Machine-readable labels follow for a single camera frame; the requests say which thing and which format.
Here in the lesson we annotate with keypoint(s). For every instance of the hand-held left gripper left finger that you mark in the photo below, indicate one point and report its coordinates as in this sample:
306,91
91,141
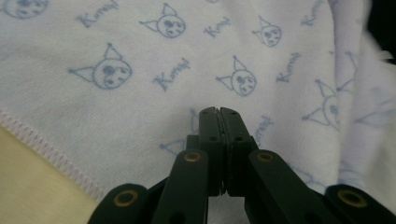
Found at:
211,149

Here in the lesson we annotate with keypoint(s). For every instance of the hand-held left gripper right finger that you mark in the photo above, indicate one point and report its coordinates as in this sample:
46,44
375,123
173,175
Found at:
238,146

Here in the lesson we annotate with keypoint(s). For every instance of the white towel with blue print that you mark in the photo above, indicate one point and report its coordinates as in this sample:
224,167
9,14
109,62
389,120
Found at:
174,62

